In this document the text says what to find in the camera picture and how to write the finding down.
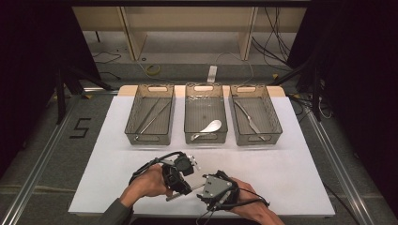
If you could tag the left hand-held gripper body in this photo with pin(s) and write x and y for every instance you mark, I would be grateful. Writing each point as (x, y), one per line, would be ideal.
(178, 168)

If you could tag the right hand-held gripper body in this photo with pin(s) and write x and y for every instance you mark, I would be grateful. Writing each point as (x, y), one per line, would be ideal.
(219, 187)

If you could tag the white ceramic spoon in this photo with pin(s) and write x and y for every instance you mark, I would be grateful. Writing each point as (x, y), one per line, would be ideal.
(212, 125)

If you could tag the clear grey plastic bin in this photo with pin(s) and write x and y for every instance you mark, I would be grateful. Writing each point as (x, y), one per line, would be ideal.
(269, 122)
(205, 109)
(151, 115)

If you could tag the person's left hand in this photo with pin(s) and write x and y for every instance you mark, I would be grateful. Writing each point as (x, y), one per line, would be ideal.
(150, 184)

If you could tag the person's right hand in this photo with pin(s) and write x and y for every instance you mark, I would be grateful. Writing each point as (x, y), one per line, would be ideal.
(247, 203)

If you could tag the white power strip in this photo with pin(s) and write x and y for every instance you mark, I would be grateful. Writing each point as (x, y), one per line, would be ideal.
(212, 74)

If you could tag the yellow tape roll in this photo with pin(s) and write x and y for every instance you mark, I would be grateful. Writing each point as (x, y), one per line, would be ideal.
(153, 70)

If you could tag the black tripod stand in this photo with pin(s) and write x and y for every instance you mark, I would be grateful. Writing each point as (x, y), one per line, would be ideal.
(316, 93)
(61, 93)

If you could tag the light wooden shelf unit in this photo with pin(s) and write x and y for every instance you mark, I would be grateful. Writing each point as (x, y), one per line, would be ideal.
(187, 18)

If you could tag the dark curtain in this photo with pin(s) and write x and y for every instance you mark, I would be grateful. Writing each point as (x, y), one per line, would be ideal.
(359, 78)
(28, 62)

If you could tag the metal floor rail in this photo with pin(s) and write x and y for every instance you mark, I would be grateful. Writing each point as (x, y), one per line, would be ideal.
(338, 168)
(34, 175)

